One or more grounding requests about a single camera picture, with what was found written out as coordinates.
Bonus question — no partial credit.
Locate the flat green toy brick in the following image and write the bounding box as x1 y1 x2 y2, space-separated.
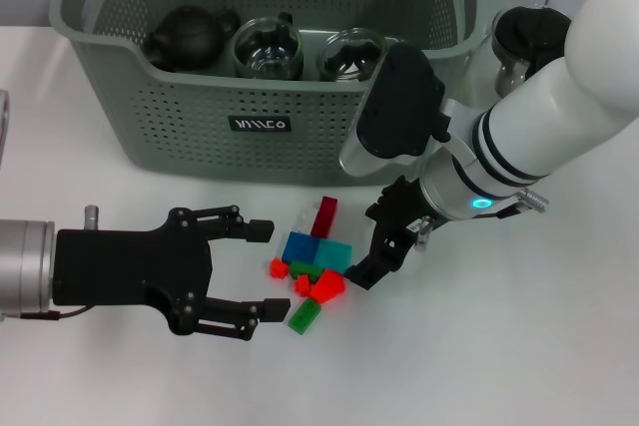
288 298 322 335

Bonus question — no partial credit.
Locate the dark red toy brick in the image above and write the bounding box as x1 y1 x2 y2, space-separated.
310 196 338 238

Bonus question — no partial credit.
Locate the teal toy brick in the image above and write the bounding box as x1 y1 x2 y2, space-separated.
315 238 353 275

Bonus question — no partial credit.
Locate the glass carafe with black handle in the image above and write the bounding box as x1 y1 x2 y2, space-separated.
463 5 573 108

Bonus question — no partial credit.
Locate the large red toy brick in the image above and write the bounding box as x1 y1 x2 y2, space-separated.
309 268 346 305

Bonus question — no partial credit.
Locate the glass teacup with black holder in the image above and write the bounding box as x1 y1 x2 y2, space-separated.
232 12 305 81

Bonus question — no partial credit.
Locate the right arm cable with plug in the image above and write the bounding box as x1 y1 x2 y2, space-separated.
498 189 550 220

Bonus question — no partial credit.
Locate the glass jar with teal bricks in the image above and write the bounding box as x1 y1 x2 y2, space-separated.
319 27 388 83

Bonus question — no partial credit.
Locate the arm cable with plug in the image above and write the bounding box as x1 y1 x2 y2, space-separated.
19 304 96 321
498 189 550 220

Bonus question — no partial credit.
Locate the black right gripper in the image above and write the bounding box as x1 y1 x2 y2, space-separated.
343 175 431 291

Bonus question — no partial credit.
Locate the dark green toy brick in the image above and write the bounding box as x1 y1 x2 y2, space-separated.
289 260 324 281

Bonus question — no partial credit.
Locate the grey-green perforated storage bin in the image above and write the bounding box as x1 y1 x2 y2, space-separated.
48 0 490 187

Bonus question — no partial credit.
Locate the left arm cable with plug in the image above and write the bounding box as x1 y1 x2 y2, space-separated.
19 304 96 321

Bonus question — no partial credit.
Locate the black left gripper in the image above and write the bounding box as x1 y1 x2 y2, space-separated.
52 205 292 342

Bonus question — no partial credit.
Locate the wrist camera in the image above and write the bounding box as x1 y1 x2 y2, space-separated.
0 89 11 151
338 41 449 178

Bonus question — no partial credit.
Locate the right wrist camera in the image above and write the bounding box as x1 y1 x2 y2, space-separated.
338 41 449 178

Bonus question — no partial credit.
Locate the blue toy brick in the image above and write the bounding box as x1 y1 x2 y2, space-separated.
282 230 320 265

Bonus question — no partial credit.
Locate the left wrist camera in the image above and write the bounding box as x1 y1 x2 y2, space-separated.
0 89 11 151

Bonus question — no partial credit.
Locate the black clay teapot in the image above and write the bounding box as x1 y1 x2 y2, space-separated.
144 5 242 73

